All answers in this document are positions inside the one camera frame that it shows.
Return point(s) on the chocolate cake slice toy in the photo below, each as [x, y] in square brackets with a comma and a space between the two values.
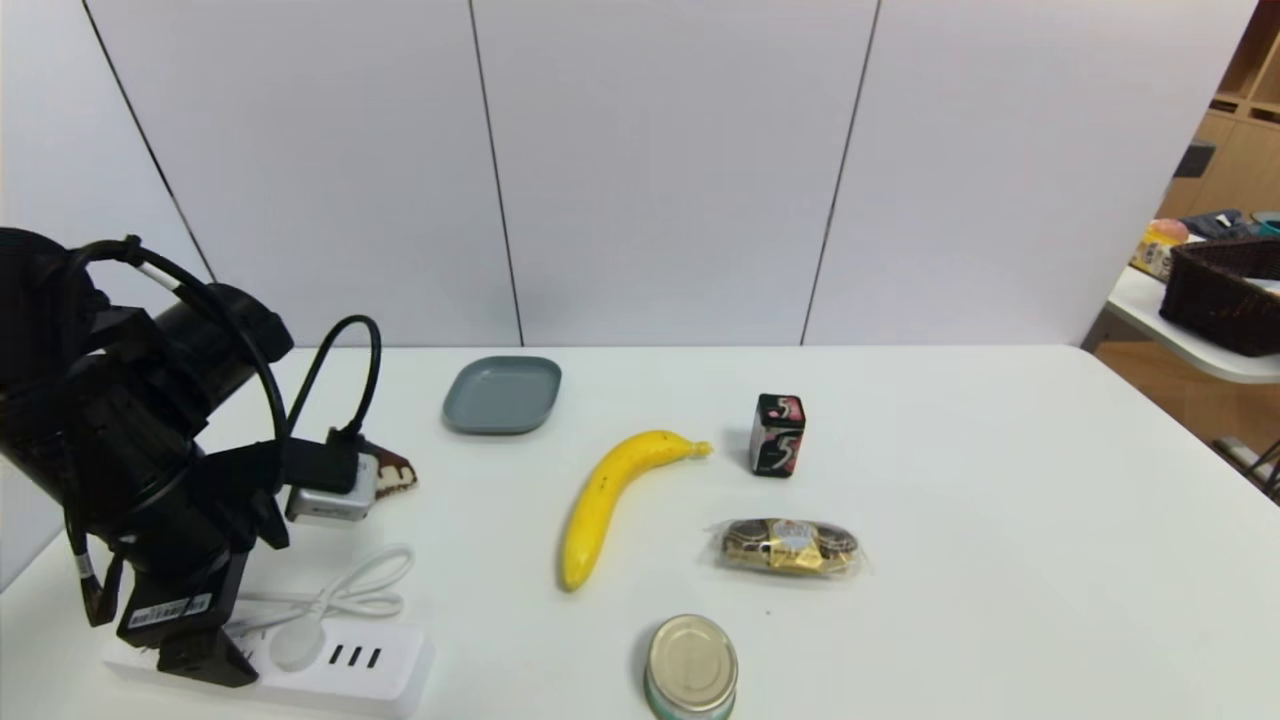
[396, 475]

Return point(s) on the teal container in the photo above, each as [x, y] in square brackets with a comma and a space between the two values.
[1268, 224]

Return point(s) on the yellow banana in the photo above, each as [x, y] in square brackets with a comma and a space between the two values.
[600, 500]

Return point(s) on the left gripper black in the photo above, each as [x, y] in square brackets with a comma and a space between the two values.
[172, 610]

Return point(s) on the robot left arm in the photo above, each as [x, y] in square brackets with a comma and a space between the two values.
[100, 420]

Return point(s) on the white power strip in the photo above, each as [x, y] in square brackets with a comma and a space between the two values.
[390, 680]

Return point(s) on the yellow snack package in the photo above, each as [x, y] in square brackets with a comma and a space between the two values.
[1155, 250]

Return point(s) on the wooden shelf unit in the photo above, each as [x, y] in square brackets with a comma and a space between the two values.
[1235, 160]

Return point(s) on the gold chocolates clear pack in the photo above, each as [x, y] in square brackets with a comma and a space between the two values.
[788, 546]

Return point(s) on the black metal chair base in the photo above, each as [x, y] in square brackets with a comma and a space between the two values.
[1255, 462]

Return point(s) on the round tin can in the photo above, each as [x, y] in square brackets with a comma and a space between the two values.
[691, 665]

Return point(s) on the dark blue cloth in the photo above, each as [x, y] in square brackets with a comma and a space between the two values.
[1212, 226]

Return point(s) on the black gum box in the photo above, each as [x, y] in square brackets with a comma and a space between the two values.
[777, 437]

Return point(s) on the white side table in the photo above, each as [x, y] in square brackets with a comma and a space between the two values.
[1145, 305]

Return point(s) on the dark brown wicker basket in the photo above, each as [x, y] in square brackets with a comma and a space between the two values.
[1215, 295]

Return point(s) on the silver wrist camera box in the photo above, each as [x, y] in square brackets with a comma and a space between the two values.
[335, 505]

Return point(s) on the grey square dish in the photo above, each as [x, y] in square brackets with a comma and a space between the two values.
[503, 395]

